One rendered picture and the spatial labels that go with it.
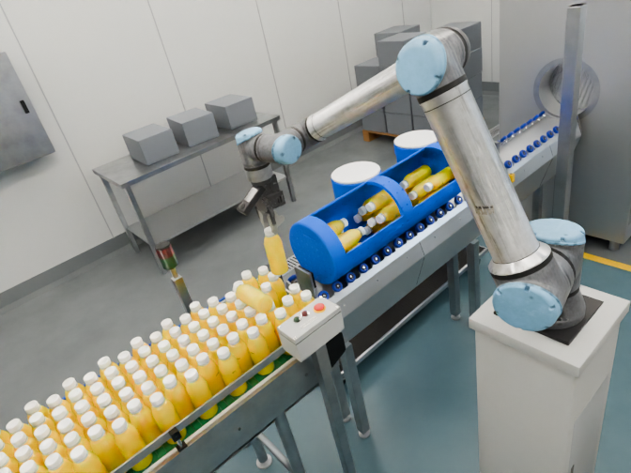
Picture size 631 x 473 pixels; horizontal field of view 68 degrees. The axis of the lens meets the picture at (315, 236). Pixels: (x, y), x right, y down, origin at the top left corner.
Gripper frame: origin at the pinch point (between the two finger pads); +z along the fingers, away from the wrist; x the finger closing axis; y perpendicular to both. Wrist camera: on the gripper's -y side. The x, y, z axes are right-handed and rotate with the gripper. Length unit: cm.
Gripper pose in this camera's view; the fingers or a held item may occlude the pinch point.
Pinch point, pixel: (269, 230)
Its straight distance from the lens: 170.1
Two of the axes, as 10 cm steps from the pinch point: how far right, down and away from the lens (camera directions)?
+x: -6.4, -2.8, 7.2
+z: 1.9, 8.4, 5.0
